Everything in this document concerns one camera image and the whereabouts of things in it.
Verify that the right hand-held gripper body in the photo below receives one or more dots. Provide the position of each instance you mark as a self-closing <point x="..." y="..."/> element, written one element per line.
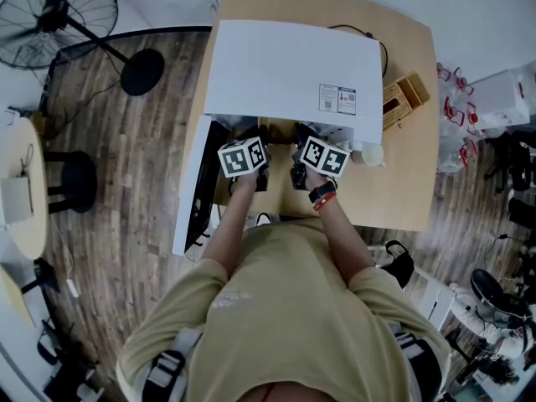
<point x="324" y="157"/>

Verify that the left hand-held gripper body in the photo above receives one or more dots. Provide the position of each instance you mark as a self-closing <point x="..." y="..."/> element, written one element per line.
<point x="243" y="157"/>

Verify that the white microwave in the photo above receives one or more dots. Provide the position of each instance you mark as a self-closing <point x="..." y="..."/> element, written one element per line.
<point x="285" y="69"/>

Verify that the person's right forearm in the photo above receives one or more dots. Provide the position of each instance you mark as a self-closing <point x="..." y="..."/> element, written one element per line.
<point x="339" y="233"/>

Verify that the person's left forearm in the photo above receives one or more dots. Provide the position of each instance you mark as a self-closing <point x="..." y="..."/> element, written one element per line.
<point x="234" y="220"/>

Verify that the black wristwatch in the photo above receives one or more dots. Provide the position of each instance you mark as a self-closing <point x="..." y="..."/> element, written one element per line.
<point x="321" y="192"/>

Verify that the cream round cup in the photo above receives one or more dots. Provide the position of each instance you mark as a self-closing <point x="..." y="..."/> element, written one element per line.
<point x="372" y="155"/>

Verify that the woven tissue box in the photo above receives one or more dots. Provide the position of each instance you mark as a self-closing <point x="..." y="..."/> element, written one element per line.
<point x="404" y="99"/>

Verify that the black bag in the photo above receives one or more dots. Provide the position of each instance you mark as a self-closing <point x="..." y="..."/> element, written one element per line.
<point x="400" y="262"/>

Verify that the pile of red-clip clear containers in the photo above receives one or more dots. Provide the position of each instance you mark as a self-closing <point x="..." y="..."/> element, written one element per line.
<point x="456" y="115"/>

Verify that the person's beige shirt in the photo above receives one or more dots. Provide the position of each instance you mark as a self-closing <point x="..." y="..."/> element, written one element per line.
<point x="293" y="308"/>

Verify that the black round stool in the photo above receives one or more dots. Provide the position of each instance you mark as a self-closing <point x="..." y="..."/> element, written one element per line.
<point x="77" y="180"/>

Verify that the white storage box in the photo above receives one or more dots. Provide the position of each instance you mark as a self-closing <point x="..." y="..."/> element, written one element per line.
<point x="500" y="99"/>

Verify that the white power adapter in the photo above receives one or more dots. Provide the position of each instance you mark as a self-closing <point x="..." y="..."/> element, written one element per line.
<point x="73" y="287"/>

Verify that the round beige side table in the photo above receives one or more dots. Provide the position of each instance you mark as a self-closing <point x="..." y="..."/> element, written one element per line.
<point x="21" y="153"/>

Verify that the black standing fan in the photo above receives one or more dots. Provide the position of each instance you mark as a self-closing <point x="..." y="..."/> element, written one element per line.
<point x="63" y="19"/>

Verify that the white paper box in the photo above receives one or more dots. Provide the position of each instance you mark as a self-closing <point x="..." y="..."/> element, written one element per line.
<point x="17" y="199"/>

